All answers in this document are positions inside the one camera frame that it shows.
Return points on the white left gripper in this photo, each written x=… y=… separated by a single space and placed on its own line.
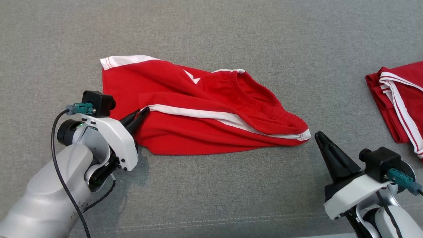
x=115 y=138

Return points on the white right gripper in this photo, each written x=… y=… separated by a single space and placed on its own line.
x=353 y=195

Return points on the red white-striped shorts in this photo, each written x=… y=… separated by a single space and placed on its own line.
x=185 y=132

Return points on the red white-sleeved t-shirt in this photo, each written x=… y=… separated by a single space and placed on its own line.
x=403 y=109

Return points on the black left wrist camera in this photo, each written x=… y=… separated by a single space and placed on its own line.
x=99 y=102

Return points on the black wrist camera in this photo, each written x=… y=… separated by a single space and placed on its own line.
x=99 y=102
x=380 y=162

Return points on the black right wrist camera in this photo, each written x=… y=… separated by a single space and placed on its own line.
x=380 y=162

